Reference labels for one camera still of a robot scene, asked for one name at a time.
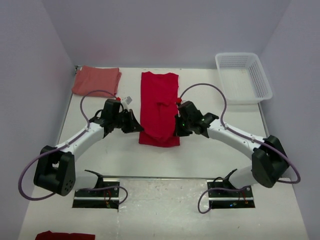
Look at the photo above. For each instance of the white plastic basket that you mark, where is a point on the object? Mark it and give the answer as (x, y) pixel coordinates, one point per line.
(242, 78)

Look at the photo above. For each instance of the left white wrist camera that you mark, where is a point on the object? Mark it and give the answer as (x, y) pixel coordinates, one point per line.
(125, 101)

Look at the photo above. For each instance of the bright red t shirt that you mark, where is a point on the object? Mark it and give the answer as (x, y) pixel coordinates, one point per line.
(158, 95)

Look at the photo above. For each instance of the dark red cloth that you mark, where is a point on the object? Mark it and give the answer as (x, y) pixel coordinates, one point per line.
(49, 235)

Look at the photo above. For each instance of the folded pink t shirt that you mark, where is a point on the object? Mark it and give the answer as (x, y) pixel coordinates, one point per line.
(104, 81)

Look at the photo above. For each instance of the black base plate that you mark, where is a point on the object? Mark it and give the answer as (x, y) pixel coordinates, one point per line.
(221, 199)
(103, 199)

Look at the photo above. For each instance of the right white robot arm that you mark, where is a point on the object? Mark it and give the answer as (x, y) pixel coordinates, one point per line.
(266, 166)

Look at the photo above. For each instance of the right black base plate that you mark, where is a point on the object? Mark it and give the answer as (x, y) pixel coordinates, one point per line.
(221, 199)

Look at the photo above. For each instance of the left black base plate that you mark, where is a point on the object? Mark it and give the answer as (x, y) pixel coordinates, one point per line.
(103, 199)

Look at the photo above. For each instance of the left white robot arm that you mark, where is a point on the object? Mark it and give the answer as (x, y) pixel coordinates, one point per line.
(56, 171)

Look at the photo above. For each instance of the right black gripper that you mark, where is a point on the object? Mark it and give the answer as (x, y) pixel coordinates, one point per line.
(178, 132)

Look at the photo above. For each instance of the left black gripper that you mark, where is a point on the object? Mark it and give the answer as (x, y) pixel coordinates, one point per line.
(133, 126)

